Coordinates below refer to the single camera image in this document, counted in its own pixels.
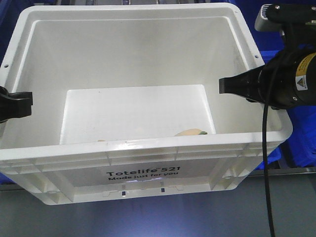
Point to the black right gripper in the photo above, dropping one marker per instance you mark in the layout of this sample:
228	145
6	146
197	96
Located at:
290	77

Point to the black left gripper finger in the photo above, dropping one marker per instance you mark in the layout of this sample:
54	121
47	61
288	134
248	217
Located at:
15	105

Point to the yellow plush ball toy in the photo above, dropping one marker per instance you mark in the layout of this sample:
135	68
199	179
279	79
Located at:
190	132

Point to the white plastic tote box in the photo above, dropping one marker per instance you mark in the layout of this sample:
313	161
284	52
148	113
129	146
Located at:
134	76

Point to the blue storage bin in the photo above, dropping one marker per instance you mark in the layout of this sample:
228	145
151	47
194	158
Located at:
302	142
9	14

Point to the blue storage bin left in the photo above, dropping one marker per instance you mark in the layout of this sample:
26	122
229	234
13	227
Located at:
9	14

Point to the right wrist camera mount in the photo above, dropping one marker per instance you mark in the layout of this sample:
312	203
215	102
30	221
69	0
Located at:
295	23

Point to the grey metal shelf frame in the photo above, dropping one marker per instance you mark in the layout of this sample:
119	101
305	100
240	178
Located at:
272	172

